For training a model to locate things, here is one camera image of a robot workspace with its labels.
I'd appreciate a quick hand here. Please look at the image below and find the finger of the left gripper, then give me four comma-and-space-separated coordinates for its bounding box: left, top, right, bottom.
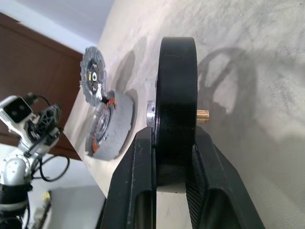
29, 128, 64, 155
38, 103, 62, 131

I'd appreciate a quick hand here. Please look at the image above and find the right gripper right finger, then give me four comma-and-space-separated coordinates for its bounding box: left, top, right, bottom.
184, 125, 265, 229

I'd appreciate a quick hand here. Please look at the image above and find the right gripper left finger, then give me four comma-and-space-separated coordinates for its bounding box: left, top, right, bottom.
101, 125, 158, 229

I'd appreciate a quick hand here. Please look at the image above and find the grey motor stator housing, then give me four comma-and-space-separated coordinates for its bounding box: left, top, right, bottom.
85, 90, 134, 161

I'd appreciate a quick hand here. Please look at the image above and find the silver round motor rotor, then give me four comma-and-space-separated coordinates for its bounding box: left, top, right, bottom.
79, 46, 107, 107

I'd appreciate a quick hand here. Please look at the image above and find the black wheel with brass axle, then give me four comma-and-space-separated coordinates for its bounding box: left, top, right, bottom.
145, 36, 211, 194

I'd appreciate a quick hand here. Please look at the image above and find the brown wooden door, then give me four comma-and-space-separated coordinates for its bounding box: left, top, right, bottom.
0, 11, 88, 161

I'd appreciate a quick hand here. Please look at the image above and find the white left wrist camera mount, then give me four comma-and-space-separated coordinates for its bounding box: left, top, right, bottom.
0, 95, 33, 125

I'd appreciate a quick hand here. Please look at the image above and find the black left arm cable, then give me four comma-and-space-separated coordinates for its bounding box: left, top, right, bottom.
28, 94, 71, 182

